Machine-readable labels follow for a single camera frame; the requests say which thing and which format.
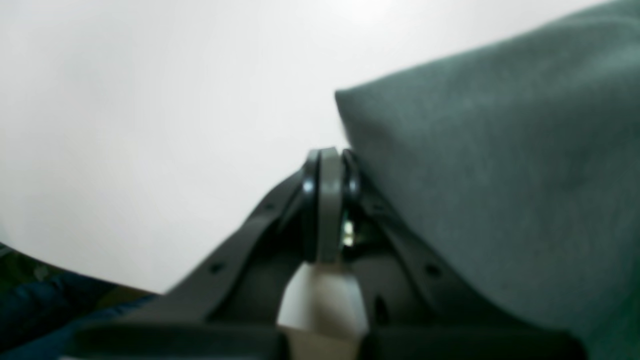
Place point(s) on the dark grey t-shirt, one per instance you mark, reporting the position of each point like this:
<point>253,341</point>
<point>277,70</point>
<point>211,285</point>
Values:
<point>519,161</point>

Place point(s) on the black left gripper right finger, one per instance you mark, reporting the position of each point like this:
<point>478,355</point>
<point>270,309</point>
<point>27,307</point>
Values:
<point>416,305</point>

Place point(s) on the person leg in jeans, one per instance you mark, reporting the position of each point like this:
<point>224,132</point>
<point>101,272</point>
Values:
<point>37,319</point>

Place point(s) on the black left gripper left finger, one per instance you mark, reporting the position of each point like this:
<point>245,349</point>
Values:
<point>227,308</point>

